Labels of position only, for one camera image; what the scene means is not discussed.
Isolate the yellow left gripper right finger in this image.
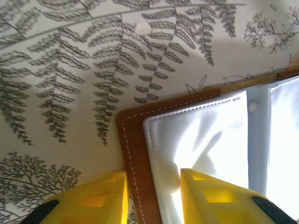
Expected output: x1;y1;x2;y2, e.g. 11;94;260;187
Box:
180;168;299;224

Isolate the brown leather card holder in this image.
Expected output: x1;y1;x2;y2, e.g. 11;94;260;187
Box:
116;67;299;224

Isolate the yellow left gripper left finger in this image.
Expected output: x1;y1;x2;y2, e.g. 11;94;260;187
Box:
20;169;129;224

